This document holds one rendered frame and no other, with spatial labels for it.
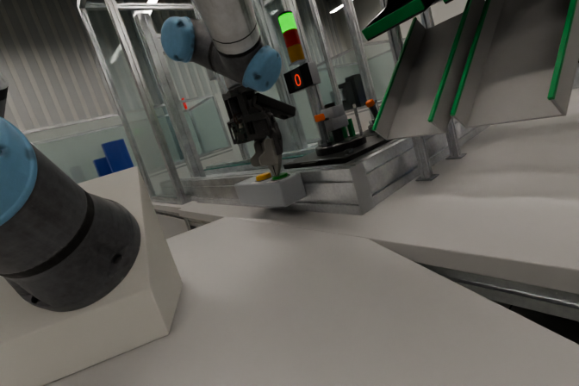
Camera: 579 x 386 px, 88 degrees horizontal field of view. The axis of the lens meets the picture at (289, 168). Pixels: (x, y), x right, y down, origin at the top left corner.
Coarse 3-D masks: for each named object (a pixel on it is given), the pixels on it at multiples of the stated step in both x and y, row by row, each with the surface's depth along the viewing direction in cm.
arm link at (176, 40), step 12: (168, 24) 52; (180, 24) 51; (192, 24) 52; (204, 24) 53; (168, 36) 53; (180, 36) 51; (192, 36) 52; (204, 36) 52; (168, 48) 53; (180, 48) 52; (192, 48) 52; (204, 48) 52; (180, 60) 54; (192, 60) 56; (204, 60) 53; (216, 72) 55
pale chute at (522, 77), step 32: (512, 0) 53; (544, 0) 48; (576, 0) 40; (480, 32) 51; (512, 32) 50; (544, 32) 46; (576, 32) 40; (480, 64) 51; (512, 64) 48; (544, 64) 43; (576, 64) 40; (480, 96) 50; (512, 96) 45; (544, 96) 41
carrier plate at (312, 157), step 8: (376, 136) 85; (368, 144) 75; (376, 144) 73; (344, 152) 74; (360, 152) 69; (296, 160) 84; (304, 160) 80; (312, 160) 76; (320, 160) 73; (328, 160) 71; (336, 160) 69; (344, 160) 67; (288, 168) 84
